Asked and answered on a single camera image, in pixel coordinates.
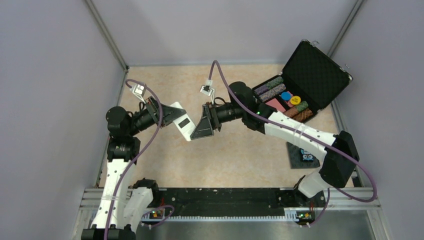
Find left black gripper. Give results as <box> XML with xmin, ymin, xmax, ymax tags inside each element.
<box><xmin>128</xmin><ymin>95</ymin><xmax>187</xmax><ymax>136</ymax></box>

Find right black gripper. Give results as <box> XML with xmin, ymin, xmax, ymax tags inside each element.
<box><xmin>191</xmin><ymin>101</ymin><xmax>245</xmax><ymax>140</ymax></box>

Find white remote control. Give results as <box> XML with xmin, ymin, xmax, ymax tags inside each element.
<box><xmin>170</xmin><ymin>101</ymin><xmax>196</xmax><ymax>142</ymax></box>

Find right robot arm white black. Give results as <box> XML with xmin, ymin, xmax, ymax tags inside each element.
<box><xmin>190</xmin><ymin>81</ymin><xmax>359</xmax><ymax>206</ymax></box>

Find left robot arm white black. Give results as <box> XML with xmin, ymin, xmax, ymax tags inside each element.
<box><xmin>80</xmin><ymin>96</ymin><xmax>187</xmax><ymax>240</ymax></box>

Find pink card deck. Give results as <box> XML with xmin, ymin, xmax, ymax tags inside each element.
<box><xmin>265</xmin><ymin>98</ymin><xmax>286</xmax><ymax>113</ymax></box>

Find blue round chip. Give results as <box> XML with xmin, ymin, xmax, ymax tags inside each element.
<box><xmin>280</xmin><ymin>91</ymin><xmax>293</xmax><ymax>102</ymax></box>

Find yellow round chip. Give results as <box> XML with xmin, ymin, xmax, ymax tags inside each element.
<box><xmin>289</xmin><ymin>95</ymin><xmax>302</xmax><ymax>106</ymax></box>

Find blue owl toy figure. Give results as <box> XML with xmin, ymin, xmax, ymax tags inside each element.
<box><xmin>300</xmin><ymin>148</ymin><xmax>314</xmax><ymax>162</ymax></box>

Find black poker chip case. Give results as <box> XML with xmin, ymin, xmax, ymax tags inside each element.
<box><xmin>253</xmin><ymin>40</ymin><xmax>353</xmax><ymax>123</ymax></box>

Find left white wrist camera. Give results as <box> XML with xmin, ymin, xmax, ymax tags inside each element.
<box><xmin>130</xmin><ymin>84</ymin><xmax>146</xmax><ymax>104</ymax></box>

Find black mounting rail base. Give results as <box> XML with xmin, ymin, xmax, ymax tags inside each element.
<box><xmin>149</xmin><ymin>187</ymin><xmax>325</xmax><ymax>217</ymax></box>

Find black studded base plate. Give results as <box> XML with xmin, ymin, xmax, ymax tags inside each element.
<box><xmin>286</xmin><ymin>142</ymin><xmax>321</xmax><ymax>169</ymax></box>

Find aluminium frame rail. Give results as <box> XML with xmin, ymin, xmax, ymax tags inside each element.
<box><xmin>79</xmin><ymin>187</ymin><xmax>382</xmax><ymax>223</ymax></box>

